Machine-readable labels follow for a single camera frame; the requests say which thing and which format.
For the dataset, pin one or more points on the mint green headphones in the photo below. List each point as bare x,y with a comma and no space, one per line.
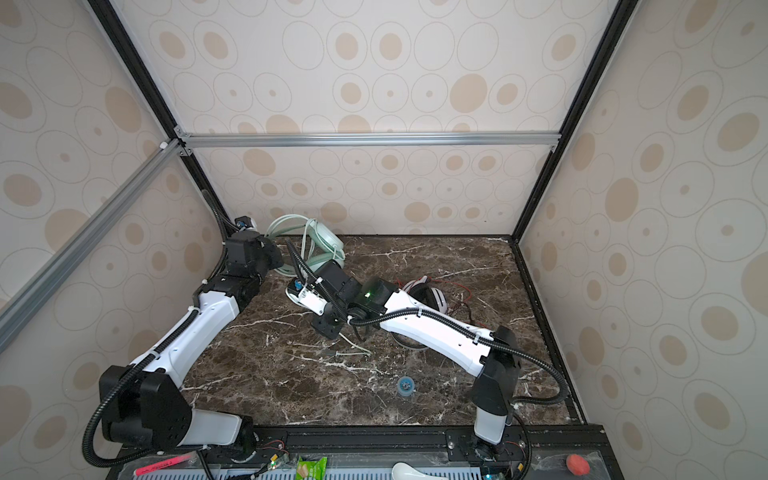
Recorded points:
318,243

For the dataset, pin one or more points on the black vertical frame post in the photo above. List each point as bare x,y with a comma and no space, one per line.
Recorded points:
107,16
606,47

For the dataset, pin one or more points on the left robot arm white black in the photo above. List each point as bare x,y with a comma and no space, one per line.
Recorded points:
142,409

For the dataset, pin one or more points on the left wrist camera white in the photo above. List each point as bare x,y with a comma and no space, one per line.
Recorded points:
245,223

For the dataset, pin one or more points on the white spoon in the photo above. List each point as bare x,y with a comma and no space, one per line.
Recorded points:
404,471

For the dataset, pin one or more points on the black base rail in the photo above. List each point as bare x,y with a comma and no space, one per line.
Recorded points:
370,452

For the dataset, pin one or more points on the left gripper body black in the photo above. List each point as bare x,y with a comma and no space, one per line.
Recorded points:
271,258

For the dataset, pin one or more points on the black vertical frame post right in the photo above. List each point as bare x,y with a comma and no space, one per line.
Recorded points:
606,47

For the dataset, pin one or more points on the pink marker pen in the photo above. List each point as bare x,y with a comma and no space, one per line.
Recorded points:
163,464

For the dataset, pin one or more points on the green snack packet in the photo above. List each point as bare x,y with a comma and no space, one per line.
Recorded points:
311,469

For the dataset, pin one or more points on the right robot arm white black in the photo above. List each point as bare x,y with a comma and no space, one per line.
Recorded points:
338,300

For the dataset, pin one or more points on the horizontal aluminium rail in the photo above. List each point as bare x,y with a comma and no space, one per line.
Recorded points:
372,139

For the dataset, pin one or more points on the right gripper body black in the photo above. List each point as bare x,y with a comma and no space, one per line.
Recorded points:
329,320

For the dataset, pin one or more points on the white black red headphones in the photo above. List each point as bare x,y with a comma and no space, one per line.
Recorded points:
424,291

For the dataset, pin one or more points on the small blue tape roll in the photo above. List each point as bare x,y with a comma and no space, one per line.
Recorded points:
405,386

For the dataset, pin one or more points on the red round button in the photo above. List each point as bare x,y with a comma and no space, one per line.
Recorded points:
577,465

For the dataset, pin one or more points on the black vertical frame post left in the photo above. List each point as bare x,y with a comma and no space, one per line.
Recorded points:
107,16

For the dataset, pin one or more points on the diagonal aluminium rail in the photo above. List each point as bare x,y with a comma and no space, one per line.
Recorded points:
39,289

